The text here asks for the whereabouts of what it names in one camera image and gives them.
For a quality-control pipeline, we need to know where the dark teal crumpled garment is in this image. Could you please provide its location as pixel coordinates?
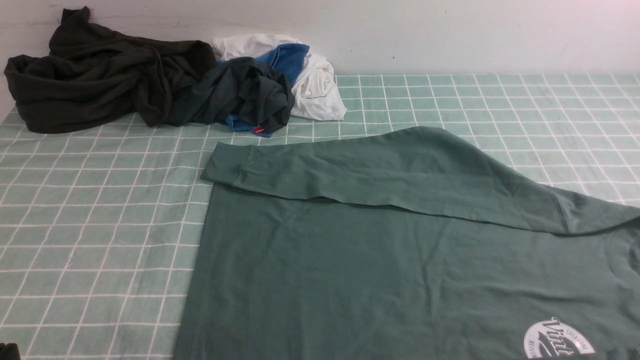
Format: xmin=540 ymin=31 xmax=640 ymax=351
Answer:
xmin=163 ymin=57 xmax=295 ymax=134

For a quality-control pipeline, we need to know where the green checkered tablecloth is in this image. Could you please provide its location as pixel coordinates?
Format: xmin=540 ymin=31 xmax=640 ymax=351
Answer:
xmin=0 ymin=73 xmax=640 ymax=360

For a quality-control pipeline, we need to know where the blue crumpled garment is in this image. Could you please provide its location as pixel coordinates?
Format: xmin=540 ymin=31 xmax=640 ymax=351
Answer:
xmin=217 ymin=43 xmax=309 ymax=138

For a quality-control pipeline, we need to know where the white crumpled garment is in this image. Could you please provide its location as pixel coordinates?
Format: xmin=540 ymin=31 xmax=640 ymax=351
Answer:
xmin=211 ymin=33 xmax=347 ymax=121

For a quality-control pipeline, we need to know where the green long sleeve shirt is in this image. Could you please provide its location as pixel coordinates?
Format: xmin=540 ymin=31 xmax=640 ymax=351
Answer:
xmin=173 ymin=126 xmax=640 ymax=360

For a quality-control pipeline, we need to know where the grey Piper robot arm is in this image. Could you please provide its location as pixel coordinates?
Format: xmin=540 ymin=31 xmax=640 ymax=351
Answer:
xmin=0 ymin=342 xmax=21 ymax=360

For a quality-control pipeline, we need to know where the dark olive crumpled garment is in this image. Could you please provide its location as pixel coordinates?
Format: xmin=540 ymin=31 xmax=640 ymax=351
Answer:
xmin=4 ymin=7 xmax=217 ymax=134

